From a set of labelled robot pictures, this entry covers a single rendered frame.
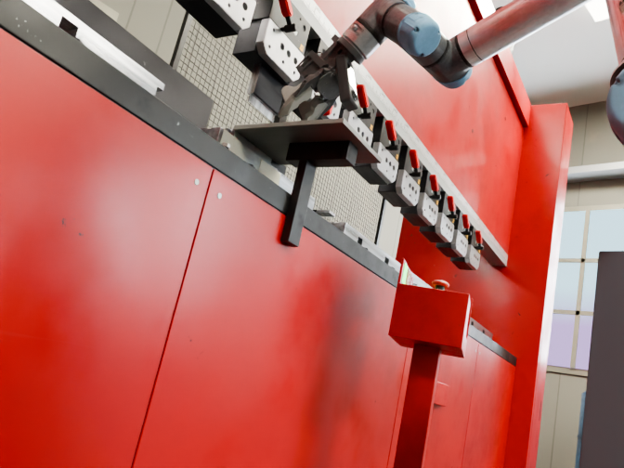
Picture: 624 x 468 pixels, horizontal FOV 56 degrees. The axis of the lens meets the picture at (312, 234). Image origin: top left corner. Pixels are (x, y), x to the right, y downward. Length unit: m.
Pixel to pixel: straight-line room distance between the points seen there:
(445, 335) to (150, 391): 0.65
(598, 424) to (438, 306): 0.56
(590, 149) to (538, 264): 2.77
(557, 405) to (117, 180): 4.76
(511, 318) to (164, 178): 2.51
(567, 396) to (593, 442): 4.46
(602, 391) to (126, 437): 0.66
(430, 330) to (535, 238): 2.03
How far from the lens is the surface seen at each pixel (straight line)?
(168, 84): 1.87
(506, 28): 1.26
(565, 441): 5.30
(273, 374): 1.20
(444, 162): 2.32
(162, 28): 3.61
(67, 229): 0.82
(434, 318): 1.33
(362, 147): 1.20
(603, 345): 0.87
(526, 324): 3.20
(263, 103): 1.37
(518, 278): 3.26
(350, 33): 1.29
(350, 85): 1.25
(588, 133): 5.98
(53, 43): 0.83
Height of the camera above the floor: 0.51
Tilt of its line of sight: 14 degrees up
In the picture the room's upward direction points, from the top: 12 degrees clockwise
